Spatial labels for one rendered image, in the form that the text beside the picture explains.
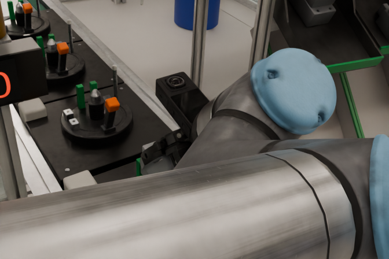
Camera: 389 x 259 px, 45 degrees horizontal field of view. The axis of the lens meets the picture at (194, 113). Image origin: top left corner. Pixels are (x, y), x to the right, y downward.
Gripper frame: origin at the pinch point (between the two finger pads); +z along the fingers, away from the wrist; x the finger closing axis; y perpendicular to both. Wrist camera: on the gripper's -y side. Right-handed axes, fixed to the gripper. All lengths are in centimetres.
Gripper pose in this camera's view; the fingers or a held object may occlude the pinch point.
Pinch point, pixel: (160, 154)
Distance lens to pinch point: 70.3
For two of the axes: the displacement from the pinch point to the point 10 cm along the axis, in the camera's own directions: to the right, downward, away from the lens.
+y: 3.9, 9.1, -1.4
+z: -3.9, 3.0, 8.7
